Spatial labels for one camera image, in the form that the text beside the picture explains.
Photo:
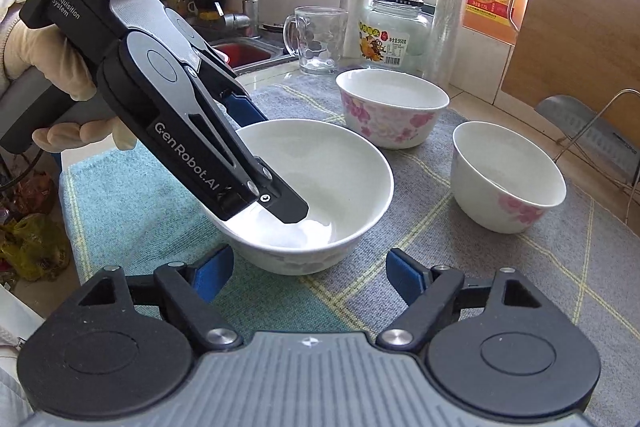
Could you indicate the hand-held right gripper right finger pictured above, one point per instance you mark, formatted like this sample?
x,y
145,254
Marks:
x,y
405,274

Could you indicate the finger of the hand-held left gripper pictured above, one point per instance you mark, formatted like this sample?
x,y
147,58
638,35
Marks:
x,y
245,109
285,207

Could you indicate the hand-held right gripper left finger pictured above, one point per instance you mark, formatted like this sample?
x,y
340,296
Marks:
x,y
215,274

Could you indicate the large plain white bowl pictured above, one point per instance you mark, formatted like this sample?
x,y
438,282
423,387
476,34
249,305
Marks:
x,y
325,167

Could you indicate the white bowl small pink flowers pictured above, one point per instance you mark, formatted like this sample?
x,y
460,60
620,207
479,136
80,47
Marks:
x,y
500,202

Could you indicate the pink floral white bowl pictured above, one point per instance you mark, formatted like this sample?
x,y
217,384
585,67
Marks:
x,y
380,117

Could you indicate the person's left forearm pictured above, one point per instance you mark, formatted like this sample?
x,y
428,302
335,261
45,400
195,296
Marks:
x,y
9,32

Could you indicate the person's left hand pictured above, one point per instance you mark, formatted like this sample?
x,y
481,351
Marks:
x,y
50,57

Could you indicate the grey blue checked towel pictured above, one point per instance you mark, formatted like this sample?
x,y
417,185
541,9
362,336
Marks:
x,y
450,267

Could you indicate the red plastic basin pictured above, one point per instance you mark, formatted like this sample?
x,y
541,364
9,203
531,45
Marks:
x,y
245,52

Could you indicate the steel sink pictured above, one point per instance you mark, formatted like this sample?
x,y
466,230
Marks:
x,y
280,57

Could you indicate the clear glass mug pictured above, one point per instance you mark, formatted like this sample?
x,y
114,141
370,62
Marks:
x,y
320,52

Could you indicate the glass jar yellow label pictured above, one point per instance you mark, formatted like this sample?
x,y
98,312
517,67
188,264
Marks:
x,y
395,47

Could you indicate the red plastic bag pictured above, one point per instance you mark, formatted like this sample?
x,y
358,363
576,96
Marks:
x,y
32,194

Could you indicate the yellow plastic bag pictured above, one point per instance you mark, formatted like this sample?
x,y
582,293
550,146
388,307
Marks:
x,y
30,247

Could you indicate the wooden cutting board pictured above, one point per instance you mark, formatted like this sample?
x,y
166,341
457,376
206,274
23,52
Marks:
x,y
575,32

